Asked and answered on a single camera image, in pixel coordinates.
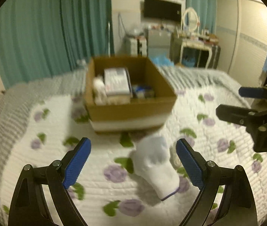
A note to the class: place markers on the cream cloth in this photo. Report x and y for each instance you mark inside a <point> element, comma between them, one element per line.
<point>100,97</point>

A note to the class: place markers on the white suitcase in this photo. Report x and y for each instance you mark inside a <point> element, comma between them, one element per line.
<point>136,46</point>

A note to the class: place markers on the white sock purple trim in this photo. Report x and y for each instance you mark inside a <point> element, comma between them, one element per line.
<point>151,161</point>

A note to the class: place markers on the black wall television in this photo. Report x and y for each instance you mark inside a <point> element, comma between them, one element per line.
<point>163,10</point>

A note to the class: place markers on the floral packaged bedding bundle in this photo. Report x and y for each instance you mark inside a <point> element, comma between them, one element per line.
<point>117,86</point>

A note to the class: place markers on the grey checked bed sheet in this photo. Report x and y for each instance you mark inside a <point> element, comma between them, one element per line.
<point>16,104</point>

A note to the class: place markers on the blue basket under table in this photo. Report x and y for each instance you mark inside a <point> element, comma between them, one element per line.
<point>189,62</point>

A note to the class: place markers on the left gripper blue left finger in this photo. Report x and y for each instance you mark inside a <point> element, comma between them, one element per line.
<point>28,205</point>

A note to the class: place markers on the white floral quilt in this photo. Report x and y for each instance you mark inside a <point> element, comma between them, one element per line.
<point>136,178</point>

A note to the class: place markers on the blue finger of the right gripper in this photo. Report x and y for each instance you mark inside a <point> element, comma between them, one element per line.
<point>238,115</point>
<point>253,92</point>

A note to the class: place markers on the white oval vanity mirror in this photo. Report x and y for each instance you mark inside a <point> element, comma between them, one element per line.
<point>190,20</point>

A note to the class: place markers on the brown cardboard box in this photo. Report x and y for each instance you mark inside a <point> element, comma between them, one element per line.
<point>152,102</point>

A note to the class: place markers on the white louvered wardrobe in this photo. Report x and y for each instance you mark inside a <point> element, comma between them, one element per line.
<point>241,27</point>

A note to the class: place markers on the white dressing table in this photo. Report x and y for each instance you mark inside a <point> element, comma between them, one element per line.
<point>202,53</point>

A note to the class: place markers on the narrow teal curtain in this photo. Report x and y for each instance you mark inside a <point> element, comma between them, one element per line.
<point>206,10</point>

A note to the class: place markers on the clear plastic bag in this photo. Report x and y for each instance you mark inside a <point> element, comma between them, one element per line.
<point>136,31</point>

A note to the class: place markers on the silver mini fridge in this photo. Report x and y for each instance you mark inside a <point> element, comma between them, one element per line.
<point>158,43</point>

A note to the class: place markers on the clear water jug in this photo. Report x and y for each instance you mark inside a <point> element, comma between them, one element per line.
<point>81,63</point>

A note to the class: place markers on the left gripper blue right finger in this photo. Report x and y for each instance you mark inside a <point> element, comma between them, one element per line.
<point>237,206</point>

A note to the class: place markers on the large teal curtain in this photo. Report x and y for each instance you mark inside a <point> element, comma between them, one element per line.
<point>44,38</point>

